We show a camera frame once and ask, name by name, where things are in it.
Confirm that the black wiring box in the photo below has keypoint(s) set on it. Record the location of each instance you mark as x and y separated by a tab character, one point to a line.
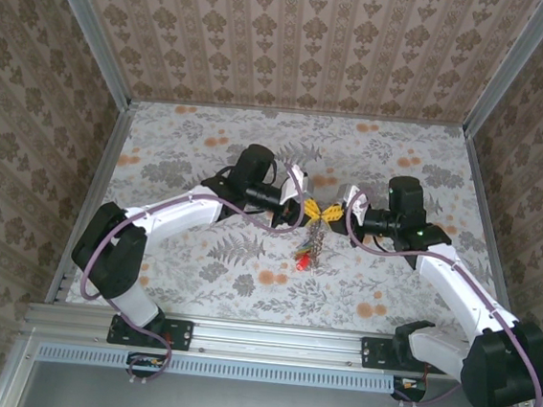
145	362
407	389

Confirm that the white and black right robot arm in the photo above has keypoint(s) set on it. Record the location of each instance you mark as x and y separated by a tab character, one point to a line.
460	289

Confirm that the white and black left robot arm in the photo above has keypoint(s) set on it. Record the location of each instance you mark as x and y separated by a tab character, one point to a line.
174	213

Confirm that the thin aluminium table edge rail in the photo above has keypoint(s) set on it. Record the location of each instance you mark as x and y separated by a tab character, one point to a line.
356	119

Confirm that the red key tag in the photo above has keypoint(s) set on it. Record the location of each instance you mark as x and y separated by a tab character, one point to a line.
302	264

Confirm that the long aluminium base rail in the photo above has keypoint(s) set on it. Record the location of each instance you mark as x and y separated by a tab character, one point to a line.
277	341

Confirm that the aluminium table side rail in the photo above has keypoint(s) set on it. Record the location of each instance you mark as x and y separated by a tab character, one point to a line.
490	234
106	173

